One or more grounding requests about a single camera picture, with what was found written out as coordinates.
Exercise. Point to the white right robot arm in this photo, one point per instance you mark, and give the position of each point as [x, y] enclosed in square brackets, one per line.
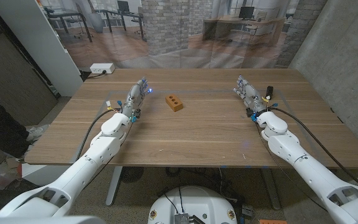
[309, 168]

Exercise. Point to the printed office backdrop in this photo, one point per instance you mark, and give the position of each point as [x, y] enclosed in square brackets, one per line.
[172, 31]

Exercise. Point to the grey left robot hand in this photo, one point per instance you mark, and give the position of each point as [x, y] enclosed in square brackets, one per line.
[134, 99]

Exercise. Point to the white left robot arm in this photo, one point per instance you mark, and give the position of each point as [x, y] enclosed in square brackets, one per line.
[82, 165]

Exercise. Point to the white sneaker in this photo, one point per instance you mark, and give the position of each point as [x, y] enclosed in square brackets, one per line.
[37, 132]

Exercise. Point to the white power strip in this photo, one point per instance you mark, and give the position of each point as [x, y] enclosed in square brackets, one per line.
[102, 68]

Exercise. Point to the orange wooden block with holes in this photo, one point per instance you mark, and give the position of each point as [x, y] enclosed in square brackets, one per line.
[174, 103]

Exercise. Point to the round black floor fan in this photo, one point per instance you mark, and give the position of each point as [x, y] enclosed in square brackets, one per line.
[131, 174]

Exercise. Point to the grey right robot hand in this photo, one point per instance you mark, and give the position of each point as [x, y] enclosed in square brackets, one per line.
[250, 95]

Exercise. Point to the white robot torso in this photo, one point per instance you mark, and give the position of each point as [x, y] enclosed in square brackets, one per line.
[194, 205]

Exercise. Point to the orange object on floor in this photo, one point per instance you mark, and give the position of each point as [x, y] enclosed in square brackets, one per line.
[272, 221]

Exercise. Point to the white board panel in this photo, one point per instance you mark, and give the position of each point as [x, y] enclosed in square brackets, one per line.
[39, 40]

